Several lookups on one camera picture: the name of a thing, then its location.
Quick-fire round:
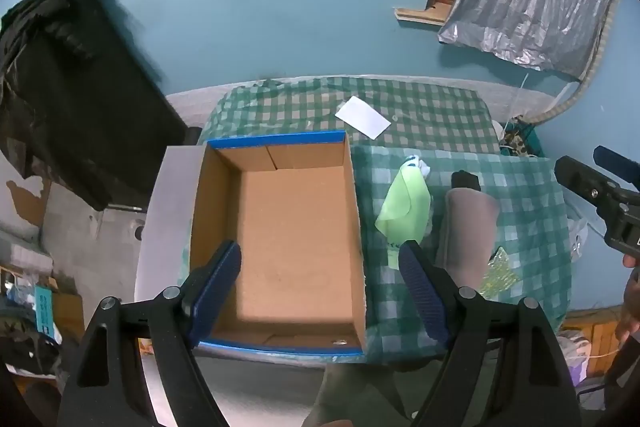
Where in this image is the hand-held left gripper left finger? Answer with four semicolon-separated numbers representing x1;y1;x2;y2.
57;239;243;427

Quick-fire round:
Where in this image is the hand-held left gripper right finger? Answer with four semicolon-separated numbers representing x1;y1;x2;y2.
397;239;583;427

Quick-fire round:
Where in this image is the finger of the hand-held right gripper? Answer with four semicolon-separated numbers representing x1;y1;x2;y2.
554;155;628;210
593;146;640;188

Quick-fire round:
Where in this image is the grey plush cloth roll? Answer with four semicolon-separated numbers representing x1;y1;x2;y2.
434;187;501;295

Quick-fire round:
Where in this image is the yellow green patterned cloth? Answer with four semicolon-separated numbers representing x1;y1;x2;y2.
479;246;521;299

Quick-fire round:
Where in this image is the light green cloth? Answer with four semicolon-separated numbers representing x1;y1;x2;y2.
375;159;433;268

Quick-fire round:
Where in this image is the cardboard box with blue edges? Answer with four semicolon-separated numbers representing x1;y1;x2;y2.
189;130;368;355

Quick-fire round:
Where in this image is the person's right hand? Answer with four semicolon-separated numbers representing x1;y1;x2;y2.
615;254;640;343

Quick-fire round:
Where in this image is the light green checked plastic tablecloth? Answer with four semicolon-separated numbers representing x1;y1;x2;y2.
349;144;574;364

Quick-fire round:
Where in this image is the basket of clutter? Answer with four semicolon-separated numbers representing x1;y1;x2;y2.
499;117;545;158

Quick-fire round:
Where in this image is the orange wooden crate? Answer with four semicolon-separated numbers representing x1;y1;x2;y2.
564;309;626;360

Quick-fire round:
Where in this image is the black rolled sock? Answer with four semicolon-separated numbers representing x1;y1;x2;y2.
451;170;482;192

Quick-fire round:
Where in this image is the teal carton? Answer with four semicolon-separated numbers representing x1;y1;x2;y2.
34;284;57;338

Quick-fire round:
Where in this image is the white paper sheet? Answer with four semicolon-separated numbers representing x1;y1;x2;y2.
335;96;392;140

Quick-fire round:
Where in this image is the dark green checked tablecloth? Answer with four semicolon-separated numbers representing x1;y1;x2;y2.
200;77;502;155

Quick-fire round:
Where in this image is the beige woven strap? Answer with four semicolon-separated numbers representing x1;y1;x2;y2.
527;0;617;125

